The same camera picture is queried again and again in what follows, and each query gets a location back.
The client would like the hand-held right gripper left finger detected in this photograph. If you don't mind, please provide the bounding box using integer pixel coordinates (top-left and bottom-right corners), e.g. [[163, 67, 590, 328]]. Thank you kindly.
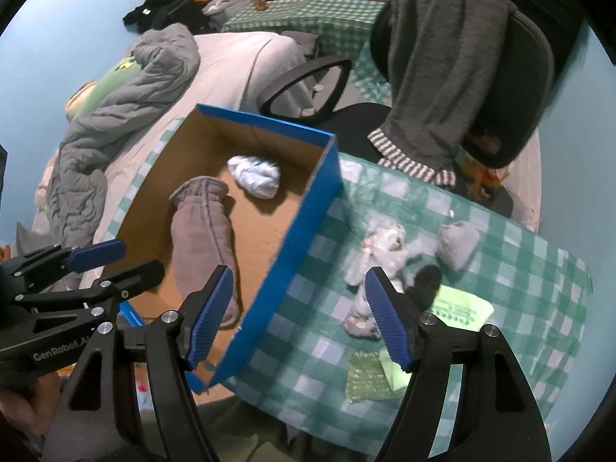
[[41, 264, 235, 462]]

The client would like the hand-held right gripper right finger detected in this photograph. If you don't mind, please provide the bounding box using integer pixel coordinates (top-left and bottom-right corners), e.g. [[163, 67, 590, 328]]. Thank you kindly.
[[364, 266, 552, 462]]

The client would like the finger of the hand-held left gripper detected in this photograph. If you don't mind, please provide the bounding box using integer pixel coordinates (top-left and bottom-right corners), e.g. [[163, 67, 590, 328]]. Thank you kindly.
[[10, 239, 127, 294], [29, 259, 166, 319]]

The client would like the white grey long sock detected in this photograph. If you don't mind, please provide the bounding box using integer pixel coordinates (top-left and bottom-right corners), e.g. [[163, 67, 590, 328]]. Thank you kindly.
[[343, 219, 429, 340]]

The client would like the light green sock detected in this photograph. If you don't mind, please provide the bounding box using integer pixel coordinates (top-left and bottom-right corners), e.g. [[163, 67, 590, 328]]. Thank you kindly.
[[379, 285, 495, 390]]

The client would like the small grey sock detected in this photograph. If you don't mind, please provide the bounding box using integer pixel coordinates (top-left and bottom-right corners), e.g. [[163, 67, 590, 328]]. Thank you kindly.
[[437, 221, 479, 270]]

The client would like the blue cardboard box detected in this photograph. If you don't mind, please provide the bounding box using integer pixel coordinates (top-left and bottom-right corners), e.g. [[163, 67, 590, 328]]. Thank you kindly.
[[114, 103, 343, 395]]

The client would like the person's left hand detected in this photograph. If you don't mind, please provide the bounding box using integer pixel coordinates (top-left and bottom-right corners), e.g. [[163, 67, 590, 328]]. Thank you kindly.
[[0, 378, 63, 448]]

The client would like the dark green sock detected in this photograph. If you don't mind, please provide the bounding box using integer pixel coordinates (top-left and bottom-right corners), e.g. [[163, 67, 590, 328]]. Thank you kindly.
[[345, 350, 410, 401]]

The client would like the grey-brown rolled cloth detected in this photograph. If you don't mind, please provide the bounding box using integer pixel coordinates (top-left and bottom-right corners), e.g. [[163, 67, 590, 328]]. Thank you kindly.
[[168, 176, 240, 326]]

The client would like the green checked tablecloth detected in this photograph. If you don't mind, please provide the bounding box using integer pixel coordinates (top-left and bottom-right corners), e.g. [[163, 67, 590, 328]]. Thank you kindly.
[[94, 118, 594, 458], [221, 0, 393, 107]]

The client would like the white crumpled cloth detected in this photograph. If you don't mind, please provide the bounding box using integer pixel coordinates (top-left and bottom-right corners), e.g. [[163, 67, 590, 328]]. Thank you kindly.
[[226, 155, 281, 199]]

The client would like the grey quilt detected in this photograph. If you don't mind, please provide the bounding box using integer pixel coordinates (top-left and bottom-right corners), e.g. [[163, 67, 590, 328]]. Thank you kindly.
[[45, 24, 200, 251]]

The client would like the orange patterned toy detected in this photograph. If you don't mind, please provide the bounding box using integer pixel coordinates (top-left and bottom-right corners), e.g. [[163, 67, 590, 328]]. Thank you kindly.
[[457, 135, 506, 198]]

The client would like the green plush toy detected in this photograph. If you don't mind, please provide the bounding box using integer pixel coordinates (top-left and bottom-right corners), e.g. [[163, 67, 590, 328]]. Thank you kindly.
[[65, 58, 145, 121]]

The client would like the bed with white sheet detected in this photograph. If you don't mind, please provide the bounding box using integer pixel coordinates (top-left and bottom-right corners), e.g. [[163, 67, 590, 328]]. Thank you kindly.
[[103, 33, 318, 232]]

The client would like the black clothes pile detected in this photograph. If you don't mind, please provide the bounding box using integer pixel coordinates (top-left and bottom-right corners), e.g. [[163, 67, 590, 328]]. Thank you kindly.
[[122, 0, 213, 34]]

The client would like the grey sweater with striped cuffs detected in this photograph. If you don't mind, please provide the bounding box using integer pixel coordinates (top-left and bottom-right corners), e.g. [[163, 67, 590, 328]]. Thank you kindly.
[[368, 0, 518, 187]]

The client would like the black office chair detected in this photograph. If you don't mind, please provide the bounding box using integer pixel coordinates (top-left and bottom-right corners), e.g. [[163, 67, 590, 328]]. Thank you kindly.
[[258, 10, 556, 217]]

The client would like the grey clothes pile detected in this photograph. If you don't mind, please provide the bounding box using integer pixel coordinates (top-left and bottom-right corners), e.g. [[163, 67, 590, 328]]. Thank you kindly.
[[202, 0, 251, 16]]

